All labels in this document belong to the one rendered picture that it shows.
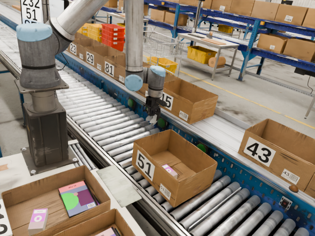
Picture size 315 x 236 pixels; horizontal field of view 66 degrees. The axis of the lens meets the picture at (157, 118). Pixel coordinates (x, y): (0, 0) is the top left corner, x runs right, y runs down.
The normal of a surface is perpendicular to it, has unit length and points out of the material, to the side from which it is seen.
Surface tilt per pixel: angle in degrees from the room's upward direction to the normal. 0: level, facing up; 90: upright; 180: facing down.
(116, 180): 0
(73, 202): 0
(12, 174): 0
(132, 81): 92
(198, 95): 89
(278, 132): 90
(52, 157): 90
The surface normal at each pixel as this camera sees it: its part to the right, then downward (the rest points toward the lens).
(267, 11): -0.72, 0.24
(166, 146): 0.61, 0.44
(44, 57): 0.77, 0.33
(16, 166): 0.12, -0.88
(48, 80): 0.72, 0.01
